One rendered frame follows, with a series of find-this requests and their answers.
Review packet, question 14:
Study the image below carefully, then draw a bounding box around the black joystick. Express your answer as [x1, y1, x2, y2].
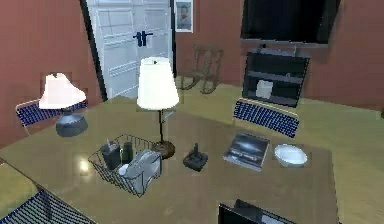
[182, 142, 209, 173]

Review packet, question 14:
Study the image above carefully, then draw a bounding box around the tall white shade table lamp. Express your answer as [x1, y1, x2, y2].
[136, 56, 180, 160]

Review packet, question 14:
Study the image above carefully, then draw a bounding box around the brown wooden rocking chair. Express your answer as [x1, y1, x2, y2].
[180, 44, 224, 95]

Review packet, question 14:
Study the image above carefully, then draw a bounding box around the dark book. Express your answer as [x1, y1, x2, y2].
[222, 131, 271, 173]

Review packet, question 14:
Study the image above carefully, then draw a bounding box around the grey plate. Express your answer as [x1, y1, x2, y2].
[123, 149, 163, 196]

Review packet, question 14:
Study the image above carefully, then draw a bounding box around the blue woven chair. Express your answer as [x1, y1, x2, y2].
[232, 97, 300, 139]
[15, 98, 89, 136]
[0, 188, 98, 224]

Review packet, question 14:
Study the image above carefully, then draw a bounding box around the black shelf unit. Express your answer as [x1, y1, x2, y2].
[241, 46, 311, 109]

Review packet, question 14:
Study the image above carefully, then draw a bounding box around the white room door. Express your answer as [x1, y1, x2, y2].
[85, 0, 175, 100]

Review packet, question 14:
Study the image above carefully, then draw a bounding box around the black cup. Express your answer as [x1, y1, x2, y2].
[100, 139, 122, 171]

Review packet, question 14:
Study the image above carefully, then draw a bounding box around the framed portrait picture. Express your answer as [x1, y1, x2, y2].
[173, 0, 194, 34]

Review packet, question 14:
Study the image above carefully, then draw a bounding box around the white bowl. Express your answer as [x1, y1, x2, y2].
[273, 143, 309, 168]

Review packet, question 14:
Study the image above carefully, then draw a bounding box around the black laptop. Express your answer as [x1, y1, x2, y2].
[217, 198, 298, 224]

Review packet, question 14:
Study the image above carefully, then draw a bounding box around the grey base white shade lamp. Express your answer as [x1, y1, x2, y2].
[38, 72, 90, 138]

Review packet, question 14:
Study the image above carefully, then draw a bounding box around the black television set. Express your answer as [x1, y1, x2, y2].
[240, 0, 342, 50]

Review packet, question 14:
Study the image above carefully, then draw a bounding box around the black door handle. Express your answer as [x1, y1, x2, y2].
[132, 30, 154, 48]

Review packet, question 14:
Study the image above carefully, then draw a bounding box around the black wire dish rack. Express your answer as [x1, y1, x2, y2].
[87, 133, 164, 199]

